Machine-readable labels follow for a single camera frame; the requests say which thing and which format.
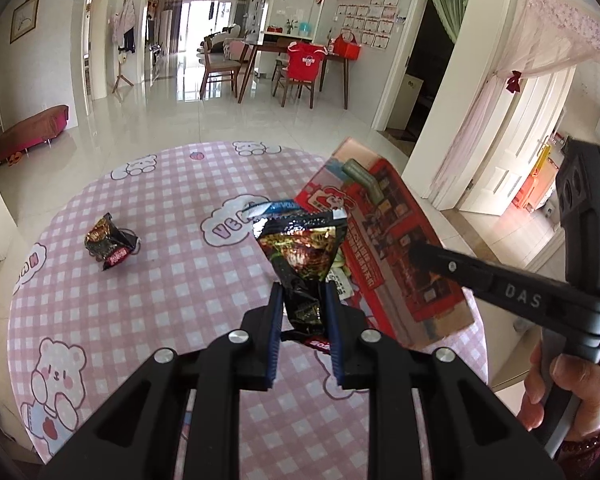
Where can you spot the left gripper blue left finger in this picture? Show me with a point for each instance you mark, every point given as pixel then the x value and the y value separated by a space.
pixel 244 359

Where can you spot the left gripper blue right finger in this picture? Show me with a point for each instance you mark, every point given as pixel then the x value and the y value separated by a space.
pixel 365 359

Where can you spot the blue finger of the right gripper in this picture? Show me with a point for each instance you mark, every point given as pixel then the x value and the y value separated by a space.
pixel 464 270

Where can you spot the red printed carton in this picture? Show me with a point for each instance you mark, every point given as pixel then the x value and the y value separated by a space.
pixel 415 307

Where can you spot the dark foil snack bag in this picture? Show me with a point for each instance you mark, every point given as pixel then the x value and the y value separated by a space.
pixel 301 247

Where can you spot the black red snack wrapper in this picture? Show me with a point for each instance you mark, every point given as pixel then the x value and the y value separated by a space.
pixel 108 244

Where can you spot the person's right hand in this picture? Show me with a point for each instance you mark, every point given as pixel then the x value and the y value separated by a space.
pixel 580 377

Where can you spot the orange plastic stool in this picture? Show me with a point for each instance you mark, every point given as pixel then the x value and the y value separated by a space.
pixel 529 195

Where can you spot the pink checkered tablecloth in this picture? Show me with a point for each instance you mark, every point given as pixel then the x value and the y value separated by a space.
pixel 95 356

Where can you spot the white panel door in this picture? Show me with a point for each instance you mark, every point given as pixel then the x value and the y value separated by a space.
pixel 516 148

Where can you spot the pink floral door curtain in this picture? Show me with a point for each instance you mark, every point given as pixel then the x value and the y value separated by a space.
pixel 547 36

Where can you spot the red gift bag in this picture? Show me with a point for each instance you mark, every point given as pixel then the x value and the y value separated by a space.
pixel 346 46

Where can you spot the dark wooden dining table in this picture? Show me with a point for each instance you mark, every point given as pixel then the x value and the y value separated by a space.
pixel 250 50

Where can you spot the chair with red cover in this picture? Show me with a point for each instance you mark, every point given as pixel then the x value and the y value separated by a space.
pixel 304 62

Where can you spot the wooden dining chair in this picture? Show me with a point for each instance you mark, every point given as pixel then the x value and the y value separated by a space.
pixel 223 70

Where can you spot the red upholstered bench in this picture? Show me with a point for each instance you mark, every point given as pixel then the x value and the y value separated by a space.
pixel 38 129

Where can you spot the wooden coat stand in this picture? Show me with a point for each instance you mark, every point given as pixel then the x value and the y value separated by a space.
pixel 123 37

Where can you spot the framed wall picture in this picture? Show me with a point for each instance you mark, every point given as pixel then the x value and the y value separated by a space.
pixel 24 19

